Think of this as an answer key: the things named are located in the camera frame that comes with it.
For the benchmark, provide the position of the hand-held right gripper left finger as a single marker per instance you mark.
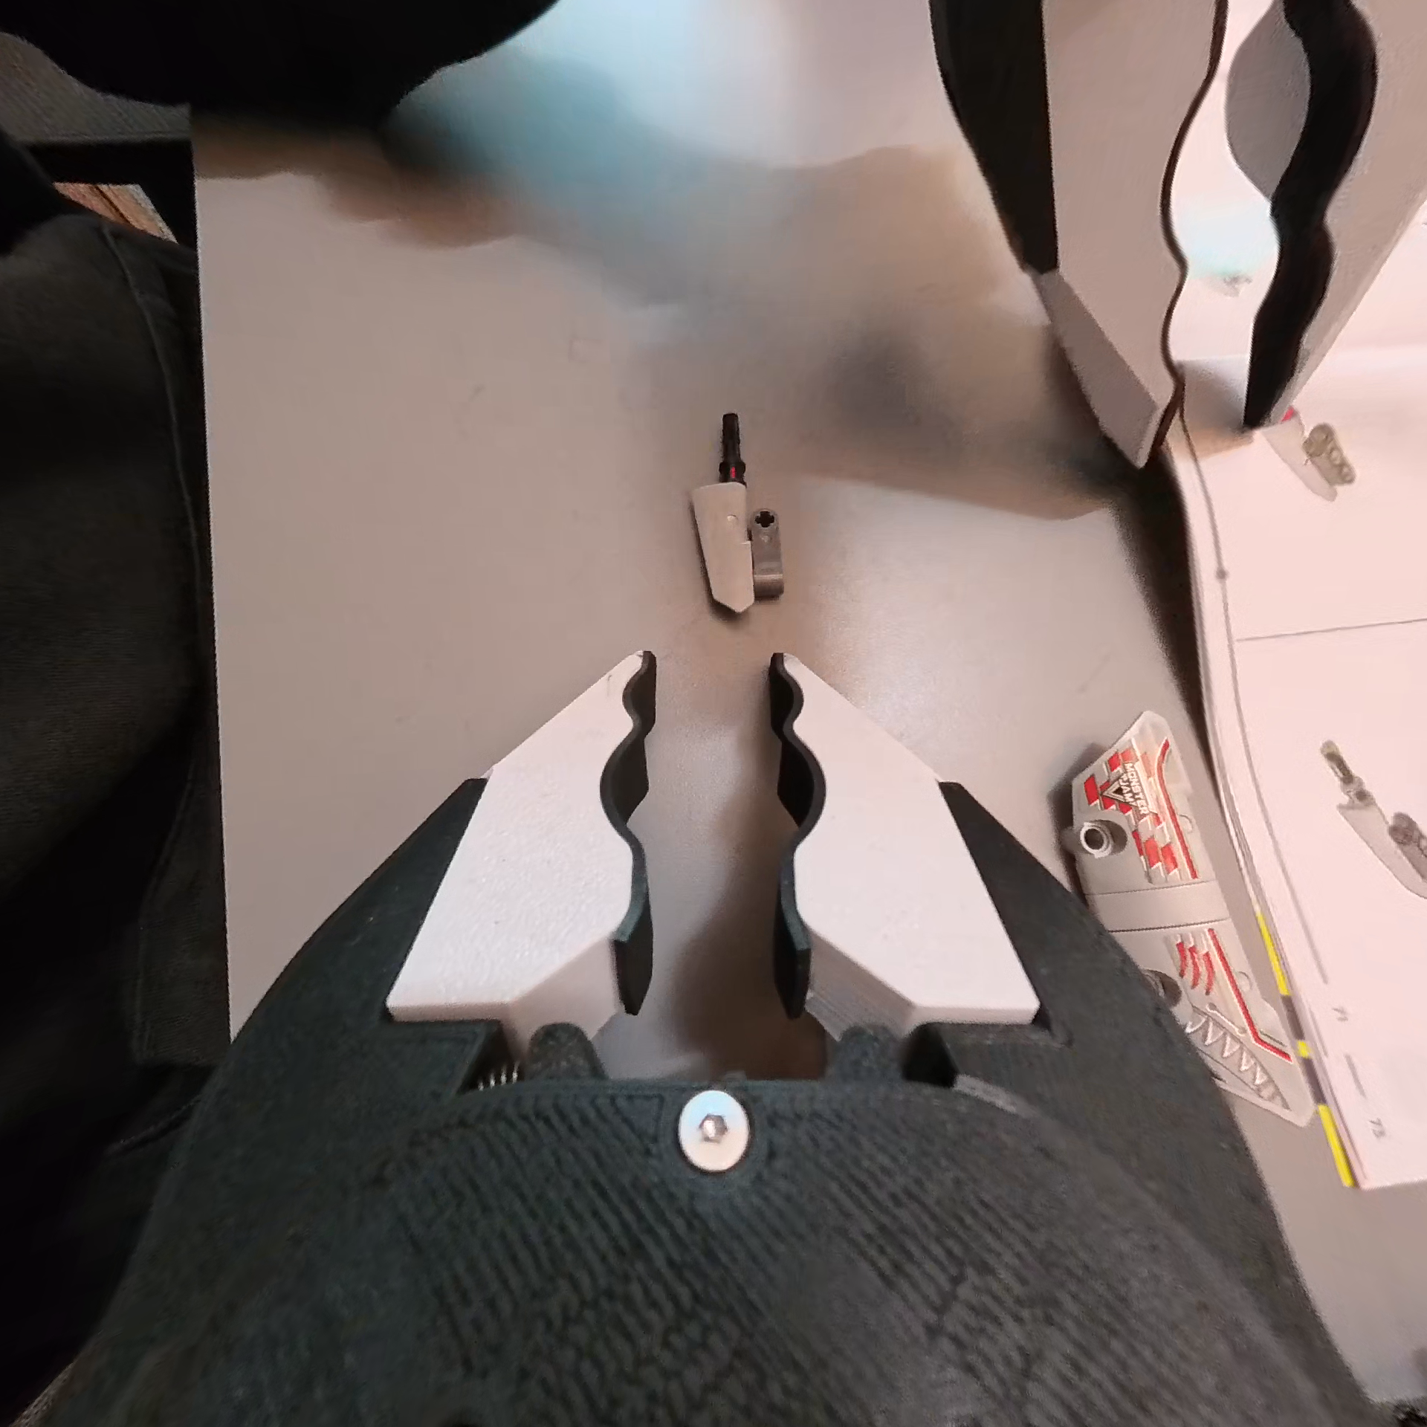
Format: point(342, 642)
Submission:
point(514, 892)

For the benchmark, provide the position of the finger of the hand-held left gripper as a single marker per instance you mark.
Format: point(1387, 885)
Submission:
point(1355, 223)
point(1104, 167)

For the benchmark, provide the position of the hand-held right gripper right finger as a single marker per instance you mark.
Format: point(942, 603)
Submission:
point(903, 892)

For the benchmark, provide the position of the white toy brick assembly with pin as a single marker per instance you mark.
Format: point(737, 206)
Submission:
point(720, 535)

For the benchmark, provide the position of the person's left forearm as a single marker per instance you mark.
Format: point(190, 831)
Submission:
point(224, 44)

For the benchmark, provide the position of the grey desk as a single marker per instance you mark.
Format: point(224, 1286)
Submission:
point(446, 445)

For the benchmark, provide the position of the grey printed toy car body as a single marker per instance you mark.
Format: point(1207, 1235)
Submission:
point(1127, 824)

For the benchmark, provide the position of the open instruction booklet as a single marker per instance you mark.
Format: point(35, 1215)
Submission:
point(1316, 557)

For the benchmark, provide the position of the person's dark clothing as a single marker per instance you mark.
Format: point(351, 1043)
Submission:
point(89, 557)

